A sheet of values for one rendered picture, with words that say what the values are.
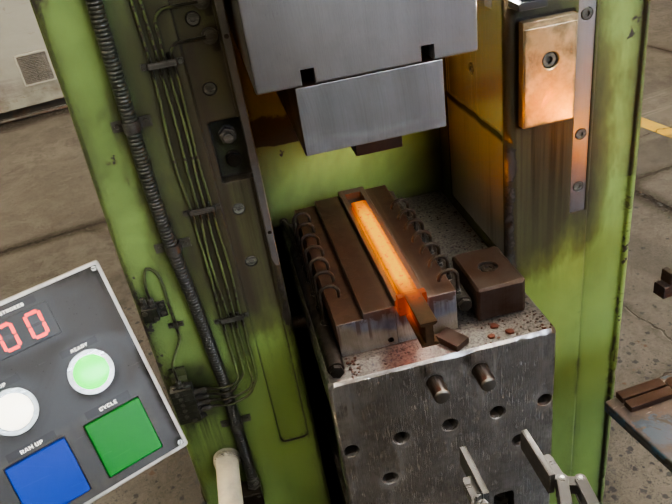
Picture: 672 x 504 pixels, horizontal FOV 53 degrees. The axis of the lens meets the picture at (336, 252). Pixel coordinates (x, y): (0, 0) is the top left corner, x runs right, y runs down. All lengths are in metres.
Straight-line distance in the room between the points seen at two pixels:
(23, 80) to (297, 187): 4.85
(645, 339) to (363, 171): 1.43
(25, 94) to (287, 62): 5.40
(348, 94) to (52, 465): 0.60
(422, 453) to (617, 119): 0.66
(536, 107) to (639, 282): 1.81
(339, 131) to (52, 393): 0.50
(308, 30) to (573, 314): 0.83
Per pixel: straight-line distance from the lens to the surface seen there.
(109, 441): 0.95
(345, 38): 0.89
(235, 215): 1.11
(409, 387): 1.11
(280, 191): 1.47
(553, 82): 1.16
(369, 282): 1.14
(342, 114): 0.92
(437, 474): 1.28
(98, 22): 0.99
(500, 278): 1.15
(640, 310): 2.75
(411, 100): 0.94
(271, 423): 1.38
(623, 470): 2.18
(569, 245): 1.34
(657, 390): 1.27
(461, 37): 0.94
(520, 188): 1.23
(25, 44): 6.14
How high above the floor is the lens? 1.63
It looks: 31 degrees down
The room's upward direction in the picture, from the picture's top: 9 degrees counter-clockwise
